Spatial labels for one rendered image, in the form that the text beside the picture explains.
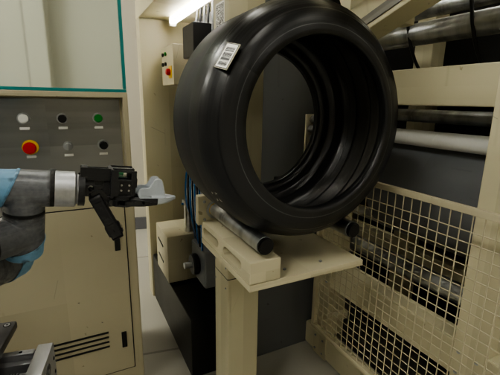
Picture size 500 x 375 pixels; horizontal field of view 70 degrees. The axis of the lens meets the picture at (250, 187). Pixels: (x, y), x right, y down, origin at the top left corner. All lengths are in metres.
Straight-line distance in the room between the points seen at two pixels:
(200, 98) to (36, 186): 0.37
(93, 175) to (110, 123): 0.69
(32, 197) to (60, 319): 0.91
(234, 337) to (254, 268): 0.61
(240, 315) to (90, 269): 0.61
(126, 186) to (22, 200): 0.19
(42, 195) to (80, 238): 0.73
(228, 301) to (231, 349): 0.20
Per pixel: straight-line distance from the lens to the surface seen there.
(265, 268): 0.92
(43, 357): 1.02
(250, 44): 0.80
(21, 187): 0.82
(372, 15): 1.26
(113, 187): 0.82
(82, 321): 1.68
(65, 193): 0.82
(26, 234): 0.85
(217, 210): 1.12
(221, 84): 0.78
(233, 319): 1.43
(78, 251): 1.55
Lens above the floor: 1.25
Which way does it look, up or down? 13 degrees down
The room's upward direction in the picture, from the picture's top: 1 degrees clockwise
